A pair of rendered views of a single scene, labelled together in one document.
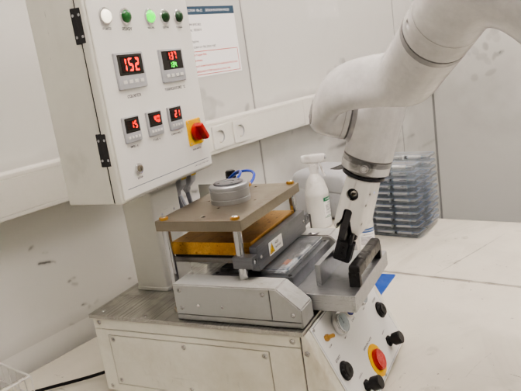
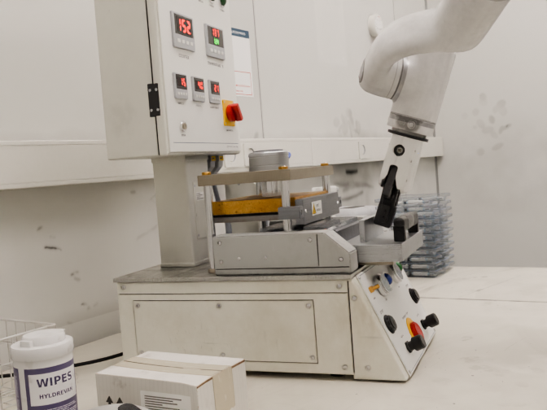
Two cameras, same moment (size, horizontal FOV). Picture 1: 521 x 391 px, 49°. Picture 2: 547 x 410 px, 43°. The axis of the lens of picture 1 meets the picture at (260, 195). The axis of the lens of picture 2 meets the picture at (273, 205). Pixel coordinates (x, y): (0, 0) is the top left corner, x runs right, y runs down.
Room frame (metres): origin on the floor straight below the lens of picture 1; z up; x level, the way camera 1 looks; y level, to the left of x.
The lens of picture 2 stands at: (-0.24, 0.20, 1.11)
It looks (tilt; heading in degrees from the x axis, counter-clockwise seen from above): 3 degrees down; 354
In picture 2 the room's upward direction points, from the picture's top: 4 degrees counter-clockwise
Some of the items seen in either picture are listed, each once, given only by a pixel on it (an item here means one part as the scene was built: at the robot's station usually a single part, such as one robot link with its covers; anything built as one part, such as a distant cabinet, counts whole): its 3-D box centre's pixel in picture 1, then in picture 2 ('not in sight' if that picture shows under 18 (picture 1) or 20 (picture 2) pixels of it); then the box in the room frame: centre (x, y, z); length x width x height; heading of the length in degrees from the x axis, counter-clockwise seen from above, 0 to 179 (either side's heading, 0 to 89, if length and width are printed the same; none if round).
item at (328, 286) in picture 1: (297, 268); (334, 238); (1.05, -0.05, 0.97); 0.30 x 0.22 x 0.08; 63
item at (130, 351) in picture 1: (257, 323); (286, 306); (1.12, 0.04, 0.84); 0.53 x 0.37 x 0.17; 63
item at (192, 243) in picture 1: (236, 220); (273, 192); (1.12, 0.05, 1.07); 0.22 x 0.17 x 0.10; 153
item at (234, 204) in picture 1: (224, 210); (259, 183); (1.14, 0.08, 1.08); 0.31 x 0.24 x 0.13; 153
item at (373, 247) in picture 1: (365, 261); (406, 225); (0.99, -0.17, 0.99); 0.15 x 0.02 x 0.04; 153
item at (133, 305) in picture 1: (230, 285); (260, 263); (1.13, 0.09, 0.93); 0.46 x 0.35 x 0.01; 63
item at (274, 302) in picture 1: (240, 299); (283, 252); (0.96, 0.06, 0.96); 0.25 x 0.05 x 0.07; 63
